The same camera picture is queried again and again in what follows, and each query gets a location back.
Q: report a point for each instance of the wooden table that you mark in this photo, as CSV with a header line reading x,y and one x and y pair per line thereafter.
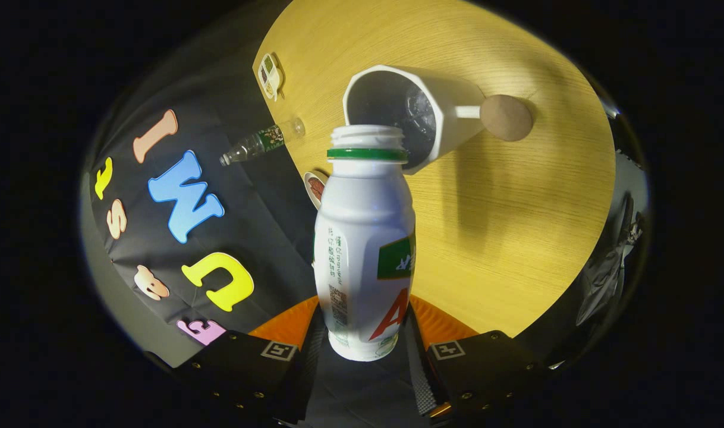
x,y
516,238

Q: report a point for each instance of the white divided snack tray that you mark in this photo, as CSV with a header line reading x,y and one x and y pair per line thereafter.
x,y
270,77

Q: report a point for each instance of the clear plastic water bottle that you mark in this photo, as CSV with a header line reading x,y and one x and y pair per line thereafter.
x,y
261,142

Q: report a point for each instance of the dark crumpled cloth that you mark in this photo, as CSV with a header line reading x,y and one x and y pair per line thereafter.
x,y
606,273

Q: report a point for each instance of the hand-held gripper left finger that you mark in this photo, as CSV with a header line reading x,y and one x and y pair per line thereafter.
x,y
311,356

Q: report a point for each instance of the red meat slice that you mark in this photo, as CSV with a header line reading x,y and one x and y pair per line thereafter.
x,y
317,188

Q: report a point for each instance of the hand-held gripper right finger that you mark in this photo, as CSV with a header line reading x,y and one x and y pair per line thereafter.
x,y
418,362

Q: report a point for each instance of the white round plate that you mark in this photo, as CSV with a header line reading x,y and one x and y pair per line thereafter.
x,y
307,189

